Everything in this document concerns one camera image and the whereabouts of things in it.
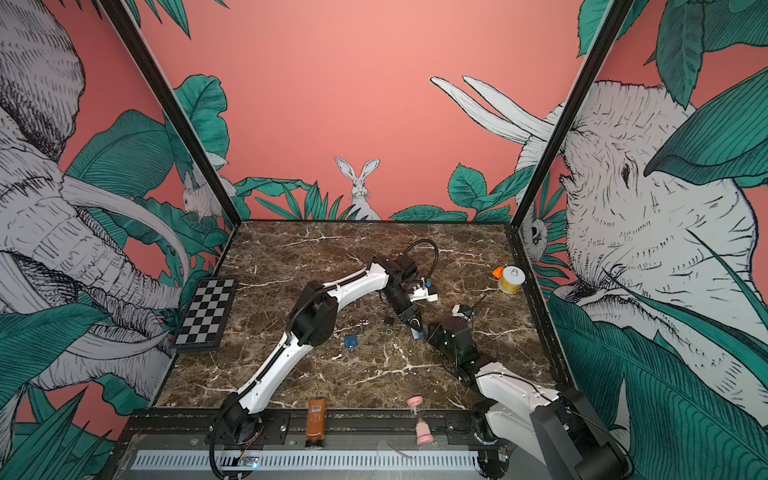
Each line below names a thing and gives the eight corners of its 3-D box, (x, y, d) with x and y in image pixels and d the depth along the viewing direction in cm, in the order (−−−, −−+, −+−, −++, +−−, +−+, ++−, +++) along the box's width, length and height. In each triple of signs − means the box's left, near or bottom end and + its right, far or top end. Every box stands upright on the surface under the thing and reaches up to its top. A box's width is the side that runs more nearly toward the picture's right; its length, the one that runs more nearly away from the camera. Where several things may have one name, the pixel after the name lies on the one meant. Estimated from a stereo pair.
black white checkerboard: (179, 354, 88) (171, 349, 85) (204, 285, 103) (198, 278, 100) (219, 350, 89) (213, 345, 86) (238, 282, 104) (234, 275, 101)
